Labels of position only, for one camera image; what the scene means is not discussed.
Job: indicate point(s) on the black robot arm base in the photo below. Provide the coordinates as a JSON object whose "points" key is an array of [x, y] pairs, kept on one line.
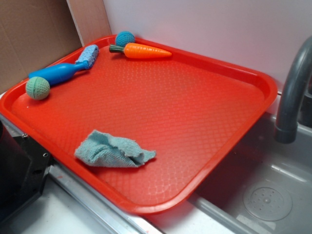
{"points": [[24, 165]]}

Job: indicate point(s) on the light blue cloth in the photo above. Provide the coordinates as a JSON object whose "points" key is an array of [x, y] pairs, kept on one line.
{"points": [[104, 150]]}

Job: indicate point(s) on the red plastic tray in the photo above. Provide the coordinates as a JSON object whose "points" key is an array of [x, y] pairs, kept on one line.
{"points": [[190, 109]]}

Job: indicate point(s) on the orange toy carrot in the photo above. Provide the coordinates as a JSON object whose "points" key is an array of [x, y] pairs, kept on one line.
{"points": [[140, 51]]}

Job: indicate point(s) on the blue textured ball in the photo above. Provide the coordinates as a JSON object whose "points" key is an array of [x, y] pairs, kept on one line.
{"points": [[124, 38]]}

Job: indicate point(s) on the blue dish brush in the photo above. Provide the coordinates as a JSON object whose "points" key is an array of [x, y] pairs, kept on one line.
{"points": [[64, 71]]}

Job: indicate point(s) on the green textured ball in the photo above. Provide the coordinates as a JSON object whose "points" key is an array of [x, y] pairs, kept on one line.
{"points": [[37, 88]]}

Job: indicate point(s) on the grey toy sink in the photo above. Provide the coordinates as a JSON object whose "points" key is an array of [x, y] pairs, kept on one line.
{"points": [[260, 187]]}

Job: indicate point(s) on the grey toy faucet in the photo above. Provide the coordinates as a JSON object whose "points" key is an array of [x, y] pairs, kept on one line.
{"points": [[295, 105]]}

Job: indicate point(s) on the brown cardboard panel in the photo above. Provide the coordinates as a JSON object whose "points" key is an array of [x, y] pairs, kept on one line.
{"points": [[33, 35]]}

